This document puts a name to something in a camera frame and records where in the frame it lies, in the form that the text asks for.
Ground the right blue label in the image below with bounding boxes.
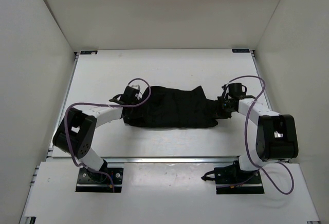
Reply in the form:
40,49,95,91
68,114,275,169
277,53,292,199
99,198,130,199
232,49,250,53

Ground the left blue label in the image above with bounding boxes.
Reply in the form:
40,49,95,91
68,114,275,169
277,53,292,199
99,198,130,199
80,50,98,55

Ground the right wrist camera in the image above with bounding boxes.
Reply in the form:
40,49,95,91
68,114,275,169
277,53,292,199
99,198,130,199
222,82,230,93

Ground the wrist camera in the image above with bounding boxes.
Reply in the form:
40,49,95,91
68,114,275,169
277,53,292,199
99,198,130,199
130,84,141,92
222,82,230,93

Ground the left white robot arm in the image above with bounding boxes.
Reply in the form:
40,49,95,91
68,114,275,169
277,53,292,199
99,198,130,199
52,85,140,182

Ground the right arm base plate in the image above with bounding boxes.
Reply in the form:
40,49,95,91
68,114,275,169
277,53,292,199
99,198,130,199
201,163,265,195

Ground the blue label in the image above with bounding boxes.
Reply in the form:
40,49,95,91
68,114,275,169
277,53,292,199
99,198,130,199
80,50,98,55
232,49,250,53

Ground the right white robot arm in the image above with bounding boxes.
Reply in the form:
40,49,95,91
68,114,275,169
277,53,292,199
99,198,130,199
218,83,299,183

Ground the aluminium rail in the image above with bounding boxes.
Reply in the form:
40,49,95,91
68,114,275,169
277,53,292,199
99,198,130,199
104,156,237,163

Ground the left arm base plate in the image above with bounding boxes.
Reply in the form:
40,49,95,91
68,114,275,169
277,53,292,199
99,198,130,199
76,167,124,193

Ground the black skirt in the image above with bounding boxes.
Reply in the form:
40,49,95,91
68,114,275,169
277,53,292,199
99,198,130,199
123,86,221,128

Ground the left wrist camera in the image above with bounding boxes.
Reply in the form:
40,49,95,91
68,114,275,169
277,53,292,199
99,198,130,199
130,84,141,92

